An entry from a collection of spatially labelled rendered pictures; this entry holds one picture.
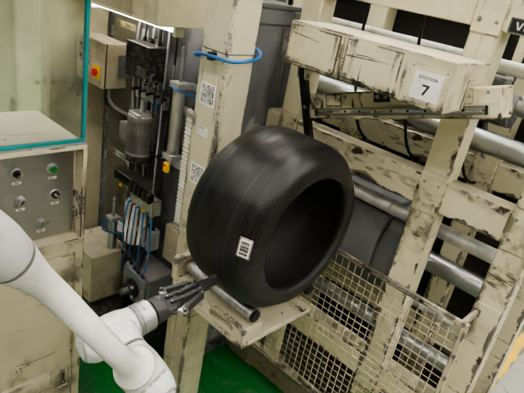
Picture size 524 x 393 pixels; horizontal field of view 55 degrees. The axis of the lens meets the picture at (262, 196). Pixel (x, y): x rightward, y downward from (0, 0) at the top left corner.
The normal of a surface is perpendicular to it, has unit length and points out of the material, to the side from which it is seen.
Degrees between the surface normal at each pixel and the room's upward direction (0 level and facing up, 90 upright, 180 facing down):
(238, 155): 38
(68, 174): 90
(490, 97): 90
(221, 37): 90
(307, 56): 90
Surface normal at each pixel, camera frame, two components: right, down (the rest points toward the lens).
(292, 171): 0.36, -0.26
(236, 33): 0.70, 0.40
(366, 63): -0.69, 0.18
